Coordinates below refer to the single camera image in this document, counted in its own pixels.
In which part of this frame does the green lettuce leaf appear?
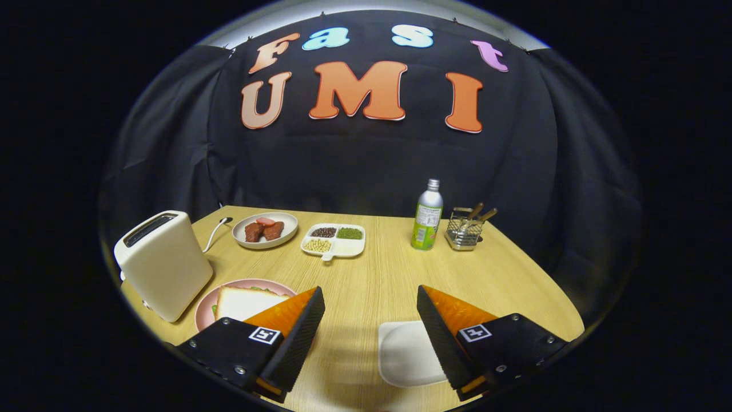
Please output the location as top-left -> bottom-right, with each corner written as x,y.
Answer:
210,286 -> 278,318

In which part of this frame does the white toaster cable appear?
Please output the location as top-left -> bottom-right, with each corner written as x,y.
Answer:
202,216 -> 234,253

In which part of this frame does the metal wire basket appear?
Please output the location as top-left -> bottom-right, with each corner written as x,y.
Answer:
445,207 -> 484,252

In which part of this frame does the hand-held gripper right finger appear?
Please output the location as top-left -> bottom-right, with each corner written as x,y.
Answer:
416,285 -> 570,401

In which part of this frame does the silver bottle with green label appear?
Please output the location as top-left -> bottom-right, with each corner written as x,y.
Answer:
411,179 -> 444,251

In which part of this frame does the round white plate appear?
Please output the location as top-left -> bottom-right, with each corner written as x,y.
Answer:
232,212 -> 299,250

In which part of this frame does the pink round plate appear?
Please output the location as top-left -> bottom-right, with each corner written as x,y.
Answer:
194,278 -> 298,333

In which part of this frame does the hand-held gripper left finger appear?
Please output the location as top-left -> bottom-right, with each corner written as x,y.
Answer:
174,286 -> 325,403

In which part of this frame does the toasted bread slice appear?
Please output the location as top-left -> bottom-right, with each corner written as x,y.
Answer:
215,286 -> 291,322

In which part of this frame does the black backdrop cloth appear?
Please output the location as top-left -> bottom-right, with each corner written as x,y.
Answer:
98,10 -> 644,332

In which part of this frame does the white divided dish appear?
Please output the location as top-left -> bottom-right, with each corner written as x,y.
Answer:
300,223 -> 366,262

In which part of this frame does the small white square plate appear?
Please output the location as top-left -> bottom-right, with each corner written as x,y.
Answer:
377,320 -> 449,389

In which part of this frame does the white toaster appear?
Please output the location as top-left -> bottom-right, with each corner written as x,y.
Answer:
113,210 -> 214,323

